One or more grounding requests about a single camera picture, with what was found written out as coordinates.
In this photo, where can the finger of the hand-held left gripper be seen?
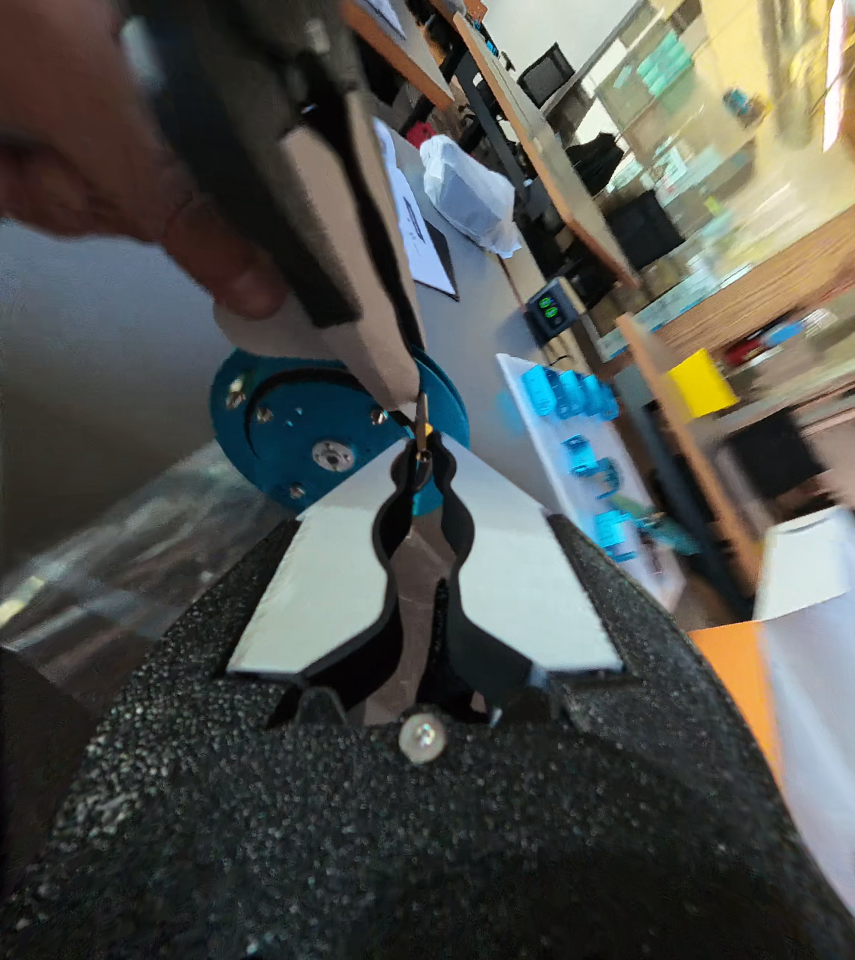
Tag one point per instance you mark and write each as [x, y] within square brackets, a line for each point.
[379, 352]

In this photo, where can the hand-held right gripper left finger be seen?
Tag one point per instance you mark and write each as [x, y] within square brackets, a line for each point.
[315, 600]

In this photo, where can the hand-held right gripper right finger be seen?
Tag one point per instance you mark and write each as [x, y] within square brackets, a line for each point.
[532, 592]

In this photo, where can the brass hex standoff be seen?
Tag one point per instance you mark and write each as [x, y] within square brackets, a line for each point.
[422, 431]

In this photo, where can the blue metal turntable disc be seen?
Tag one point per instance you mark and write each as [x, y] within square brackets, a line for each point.
[300, 420]

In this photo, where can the wood-edged neighbour desk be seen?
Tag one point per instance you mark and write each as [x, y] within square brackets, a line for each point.
[412, 67]

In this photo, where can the grey desk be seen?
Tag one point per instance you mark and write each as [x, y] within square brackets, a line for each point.
[97, 360]

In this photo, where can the long wood-edged desk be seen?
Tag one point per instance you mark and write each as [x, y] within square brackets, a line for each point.
[547, 142]

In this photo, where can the person's left hand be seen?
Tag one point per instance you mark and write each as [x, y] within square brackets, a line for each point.
[60, 135]

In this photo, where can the black clipboard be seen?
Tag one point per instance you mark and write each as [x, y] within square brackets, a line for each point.
[446, 262]

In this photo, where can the printed instruction sheet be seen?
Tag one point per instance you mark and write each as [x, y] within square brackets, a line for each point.
[420, 240]

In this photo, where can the white foam tray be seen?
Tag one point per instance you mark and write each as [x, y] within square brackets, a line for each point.
[536, 450]

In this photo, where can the teal metal part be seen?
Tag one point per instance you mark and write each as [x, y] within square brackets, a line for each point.
[667, 532]

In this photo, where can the black device with green display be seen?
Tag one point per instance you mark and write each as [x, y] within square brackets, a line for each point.
[551, 311]

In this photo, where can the white plastic wrapped box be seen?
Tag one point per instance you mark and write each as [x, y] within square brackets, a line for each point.
[469, 195]

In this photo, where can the large clear plastic bag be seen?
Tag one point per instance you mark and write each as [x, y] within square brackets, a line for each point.
[135, 562]

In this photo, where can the white paper sheet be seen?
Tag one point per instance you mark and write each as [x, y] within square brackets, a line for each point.
[386, 15]

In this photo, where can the yellow box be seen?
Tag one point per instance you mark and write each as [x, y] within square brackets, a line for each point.
[701, 382]

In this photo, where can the black background office chair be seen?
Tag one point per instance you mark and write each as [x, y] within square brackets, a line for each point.
[546, 75]

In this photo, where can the orange and white cardboard box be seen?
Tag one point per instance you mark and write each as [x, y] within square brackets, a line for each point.
[832, 675]

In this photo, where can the blue metal U bracket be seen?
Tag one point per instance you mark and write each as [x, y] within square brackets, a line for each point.
[611, 532]
[601, 401]
[538, 390]
[570, 394]

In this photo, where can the blue metal L bracket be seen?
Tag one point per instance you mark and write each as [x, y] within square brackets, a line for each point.
[581, 454]

